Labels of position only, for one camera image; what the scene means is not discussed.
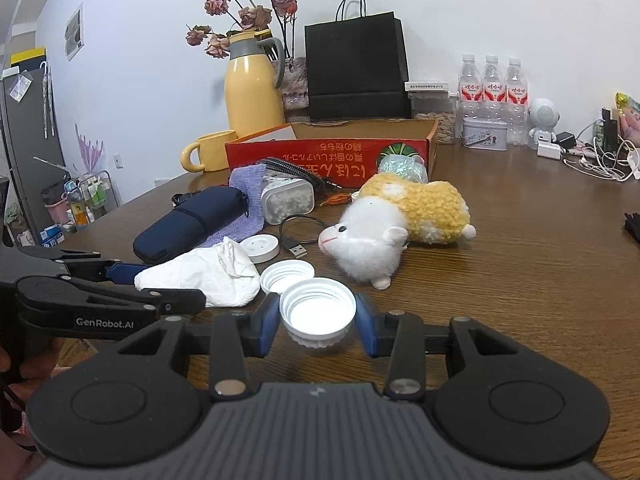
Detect wall picture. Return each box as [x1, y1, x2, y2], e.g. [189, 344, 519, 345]
[64, 2, 84, 61]

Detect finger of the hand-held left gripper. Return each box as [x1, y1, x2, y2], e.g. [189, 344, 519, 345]
[20, 247, 151, 287]
[17, 276, 207, 318]

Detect yellow mug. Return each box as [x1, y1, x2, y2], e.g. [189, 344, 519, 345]
[180, 130, 238, 175]

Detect colourful snack packet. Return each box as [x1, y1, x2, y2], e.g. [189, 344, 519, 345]
[614, 92, 640, 143]

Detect metal rack with bottles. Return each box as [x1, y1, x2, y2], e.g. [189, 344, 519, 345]
[40, 170, 121, 233]

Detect black paper bag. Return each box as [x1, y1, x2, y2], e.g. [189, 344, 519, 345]
[304, 0, 412, 123]

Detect grey refrigerator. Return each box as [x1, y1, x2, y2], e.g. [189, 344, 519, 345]
[0, 47, 66, 248]

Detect clear seed container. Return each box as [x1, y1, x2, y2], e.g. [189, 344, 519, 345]
[410, 91, 458, 146]

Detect black upright device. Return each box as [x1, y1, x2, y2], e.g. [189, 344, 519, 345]
[600, 107, 621, 156]

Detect navy zip pouch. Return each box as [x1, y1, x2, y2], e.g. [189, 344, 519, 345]
[132, 186, 249, 264]

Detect dried pink roses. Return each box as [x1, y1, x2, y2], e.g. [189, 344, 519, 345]
[186, 0, 299, 61]

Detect pink fuzzy vase wrap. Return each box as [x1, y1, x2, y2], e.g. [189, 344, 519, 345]
[280, 56, 310, 111]

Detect person's left hand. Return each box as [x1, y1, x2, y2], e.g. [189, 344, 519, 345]
[0, 345, 66, 461]

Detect black usb cable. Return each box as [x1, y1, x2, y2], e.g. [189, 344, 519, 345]
[279, 215, 321, 261]

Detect white tissue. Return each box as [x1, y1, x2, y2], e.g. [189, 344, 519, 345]
[134, 236, 262, 309]

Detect white round disc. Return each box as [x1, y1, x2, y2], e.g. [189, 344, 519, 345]
[239, 234, 280, 264]

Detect white robot toy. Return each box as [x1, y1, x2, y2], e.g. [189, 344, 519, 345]
[527, 97, 561, 145]

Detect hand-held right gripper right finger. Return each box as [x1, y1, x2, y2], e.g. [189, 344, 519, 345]
[356, 292, 526, 402]

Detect grey braided cable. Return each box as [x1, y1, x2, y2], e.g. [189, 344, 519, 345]
[257, 156, 346, 191]

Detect purple flower wall decal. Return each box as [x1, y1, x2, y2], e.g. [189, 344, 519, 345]
[74, 122, 106, 173]

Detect yellow thermos jug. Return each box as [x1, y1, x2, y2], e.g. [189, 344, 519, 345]
[223, 30, 287, 139]

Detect white plastic jar lid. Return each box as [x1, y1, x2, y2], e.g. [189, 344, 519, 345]
[279, 277, 357, 348]
[260, 260, 316, 297]

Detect white cable tangle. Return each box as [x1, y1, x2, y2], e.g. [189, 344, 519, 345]
[562, 119, 640, 182]

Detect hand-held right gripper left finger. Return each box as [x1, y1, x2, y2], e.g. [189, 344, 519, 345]
[116, 292, 281, 402]

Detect yellow and white plush toy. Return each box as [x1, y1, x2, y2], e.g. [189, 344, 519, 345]
[318, 172, 477, 291]

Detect pale printed tin box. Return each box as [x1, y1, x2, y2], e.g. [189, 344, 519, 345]
[461, 116, 508, 152]

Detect green and white clear packet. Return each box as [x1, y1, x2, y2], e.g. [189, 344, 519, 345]
[377, 155, 430, 183]

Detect purple knitted cloth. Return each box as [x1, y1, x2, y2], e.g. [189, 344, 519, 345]
[207, 164, 273, 248]

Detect red cardboard box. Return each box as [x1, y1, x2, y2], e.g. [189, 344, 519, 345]
[225, 119, 440, 181]

